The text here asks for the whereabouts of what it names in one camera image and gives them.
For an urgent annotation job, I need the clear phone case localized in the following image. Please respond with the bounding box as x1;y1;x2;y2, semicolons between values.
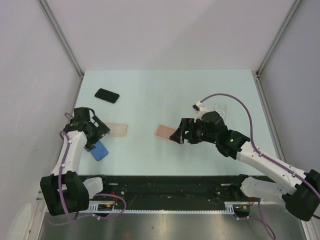
213;102;228;121

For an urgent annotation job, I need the left aluminium frame post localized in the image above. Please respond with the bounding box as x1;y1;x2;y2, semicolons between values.
37;0;84;80

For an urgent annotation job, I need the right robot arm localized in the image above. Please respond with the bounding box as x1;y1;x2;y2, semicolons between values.
169;111;320;222

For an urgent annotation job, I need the blue phone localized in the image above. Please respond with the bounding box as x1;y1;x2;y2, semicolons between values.
89;141;109;162

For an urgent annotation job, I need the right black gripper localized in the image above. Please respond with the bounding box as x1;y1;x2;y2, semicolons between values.
169;118;218;145

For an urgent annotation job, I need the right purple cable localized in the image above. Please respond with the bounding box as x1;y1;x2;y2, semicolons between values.
199;92;320;240

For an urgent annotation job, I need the white cable duct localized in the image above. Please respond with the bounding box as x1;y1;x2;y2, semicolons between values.
79;202;253;216

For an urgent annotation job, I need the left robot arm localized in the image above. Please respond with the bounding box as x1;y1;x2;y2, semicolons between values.
40;107;111;216

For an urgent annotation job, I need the black phone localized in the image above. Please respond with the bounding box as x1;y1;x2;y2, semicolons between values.
94;88;120;104

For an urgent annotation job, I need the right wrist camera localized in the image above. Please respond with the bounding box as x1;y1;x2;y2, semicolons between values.
192;101;208;122

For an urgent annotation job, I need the right aluminium frame post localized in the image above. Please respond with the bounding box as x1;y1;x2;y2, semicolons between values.
256;0;305;76

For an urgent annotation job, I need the pink phone case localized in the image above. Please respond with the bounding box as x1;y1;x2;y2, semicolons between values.
154;124;180;145

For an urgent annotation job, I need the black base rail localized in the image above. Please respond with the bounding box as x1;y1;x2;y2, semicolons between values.
92;174;257;210

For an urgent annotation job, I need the aluminium frame post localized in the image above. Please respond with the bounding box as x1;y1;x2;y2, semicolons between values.
256;0;305;76
37;0;84;80

